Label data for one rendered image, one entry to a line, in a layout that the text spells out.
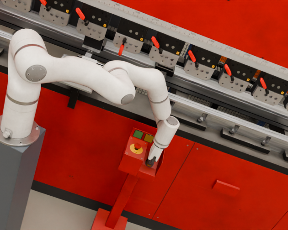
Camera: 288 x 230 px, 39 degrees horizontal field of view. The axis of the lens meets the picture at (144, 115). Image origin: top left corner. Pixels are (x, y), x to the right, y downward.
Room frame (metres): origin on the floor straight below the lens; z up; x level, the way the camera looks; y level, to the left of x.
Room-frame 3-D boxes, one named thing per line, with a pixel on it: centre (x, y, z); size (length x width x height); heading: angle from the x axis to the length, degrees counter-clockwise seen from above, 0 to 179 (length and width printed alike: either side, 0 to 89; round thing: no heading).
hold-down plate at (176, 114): (1.93, -0.20, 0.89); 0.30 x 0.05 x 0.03; 97
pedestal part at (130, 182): (1.66, -0.08, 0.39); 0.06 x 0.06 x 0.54; 4
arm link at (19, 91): (1.21, 0.47, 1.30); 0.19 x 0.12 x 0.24; 37
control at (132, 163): (1.66, -0.08, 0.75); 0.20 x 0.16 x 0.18; 94
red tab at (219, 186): (1.87, -0.63, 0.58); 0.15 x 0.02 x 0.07; 97
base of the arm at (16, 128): (1.19, 0.45, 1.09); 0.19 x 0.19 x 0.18
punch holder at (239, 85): (2.00, -0.36, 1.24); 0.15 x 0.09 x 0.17; 97
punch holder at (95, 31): (1.91, 0.43, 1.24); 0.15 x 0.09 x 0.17; 97
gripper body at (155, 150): (1.63, -0.13, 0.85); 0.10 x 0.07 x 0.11; 4
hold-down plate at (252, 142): (1.97, -0.60, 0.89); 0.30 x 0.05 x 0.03; 97
